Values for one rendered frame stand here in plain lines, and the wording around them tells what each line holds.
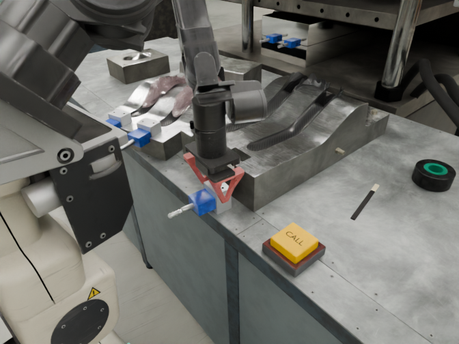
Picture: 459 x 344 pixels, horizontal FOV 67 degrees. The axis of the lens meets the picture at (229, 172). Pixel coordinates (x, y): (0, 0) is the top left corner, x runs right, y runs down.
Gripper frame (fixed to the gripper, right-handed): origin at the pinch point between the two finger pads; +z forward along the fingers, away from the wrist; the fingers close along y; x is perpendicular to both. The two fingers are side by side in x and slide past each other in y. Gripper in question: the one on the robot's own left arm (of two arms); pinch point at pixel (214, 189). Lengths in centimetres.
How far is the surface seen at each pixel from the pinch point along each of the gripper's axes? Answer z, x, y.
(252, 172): -4.2, -6.1, -4.6
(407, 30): -17, -79, 14
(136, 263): 84, 7, 68
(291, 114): -5.2, -28.3, 8.6
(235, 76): -5, -33, 40
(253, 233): 4.8, -1.8, -10.8
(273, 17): -12, -78, 76
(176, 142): 1.3, -3.2, 24.1
